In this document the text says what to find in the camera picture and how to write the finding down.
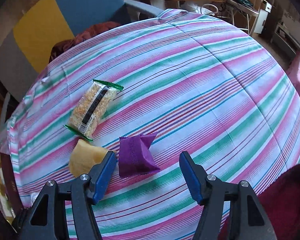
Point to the grey yellow blue armchair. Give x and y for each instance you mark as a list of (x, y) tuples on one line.
[(26, 42)]

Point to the striped bed sheet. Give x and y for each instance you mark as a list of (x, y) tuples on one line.
[(200, 84)]

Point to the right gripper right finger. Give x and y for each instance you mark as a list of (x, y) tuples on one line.
[(248, 219)]

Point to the gold metal tin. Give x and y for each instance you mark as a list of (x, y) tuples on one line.
[(10, 203)]

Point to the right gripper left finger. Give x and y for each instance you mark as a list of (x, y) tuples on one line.
[(46, 219)]

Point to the red blanket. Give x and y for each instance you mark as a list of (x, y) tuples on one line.
[(281, 202)]

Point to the white metal rack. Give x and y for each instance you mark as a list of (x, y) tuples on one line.
[(250, 14)]

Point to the dark red cloth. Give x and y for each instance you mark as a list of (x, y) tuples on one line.
[(94, 30)]

